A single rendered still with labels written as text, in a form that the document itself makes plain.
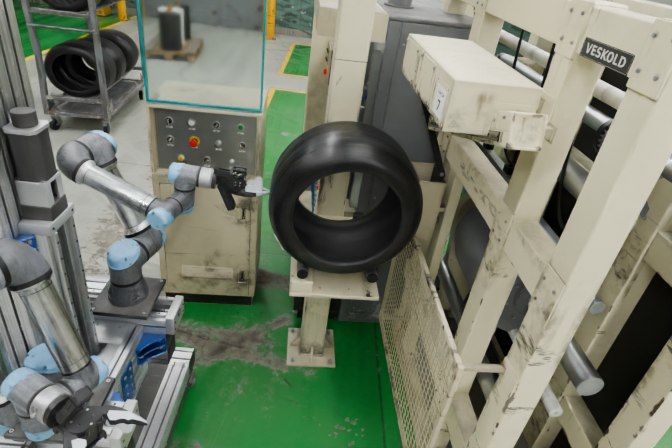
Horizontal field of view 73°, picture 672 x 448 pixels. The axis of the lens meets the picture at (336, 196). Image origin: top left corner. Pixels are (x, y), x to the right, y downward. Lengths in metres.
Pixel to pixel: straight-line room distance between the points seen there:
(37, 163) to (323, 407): 1.74
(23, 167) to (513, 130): 1.29
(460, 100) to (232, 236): 1.70
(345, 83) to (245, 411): 1.63
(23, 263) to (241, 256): 1.58
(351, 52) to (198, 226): 1.34
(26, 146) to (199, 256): 1.49
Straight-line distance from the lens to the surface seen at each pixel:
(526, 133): 1.25
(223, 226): 2.59
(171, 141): 2.45
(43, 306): 1.36
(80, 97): 5.21
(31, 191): 1.52
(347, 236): 2.00
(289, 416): 2.49
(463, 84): 1.25
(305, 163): 1.55
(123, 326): 2.05
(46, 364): 1.55
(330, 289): 1.91
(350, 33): 1.79
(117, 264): 1.88
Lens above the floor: 2.06
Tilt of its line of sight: 30 degrees down
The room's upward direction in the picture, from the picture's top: 8 degrees clockwise
